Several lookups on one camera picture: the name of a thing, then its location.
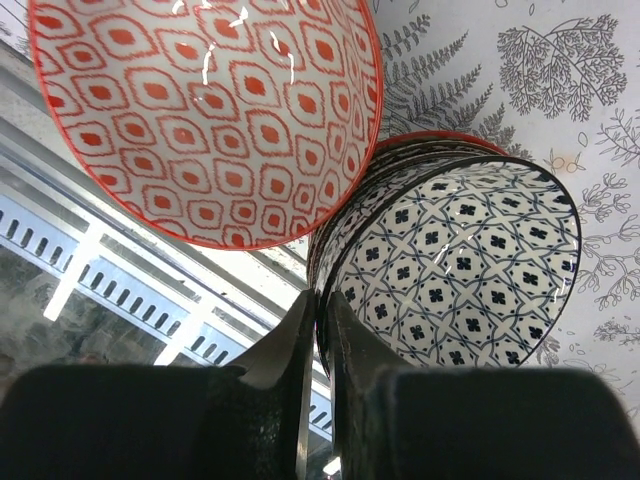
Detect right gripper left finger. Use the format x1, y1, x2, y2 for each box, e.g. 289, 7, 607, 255
1, 290, 316, 479

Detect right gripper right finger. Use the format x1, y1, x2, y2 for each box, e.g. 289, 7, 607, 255
327, 293, 639, 479

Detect navy geometric pattern bowl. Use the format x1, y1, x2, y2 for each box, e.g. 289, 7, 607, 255
311, 156, 582, 367

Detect red diamond pattern bowl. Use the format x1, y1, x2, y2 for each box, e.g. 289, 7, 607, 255
28, 1, 383, 250

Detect right stack lower bowls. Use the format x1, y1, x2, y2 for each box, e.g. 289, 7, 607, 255
306, 130, 508, 287

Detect aluminium rail frame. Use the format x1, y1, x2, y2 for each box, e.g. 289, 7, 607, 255
1, 45, 302, 364

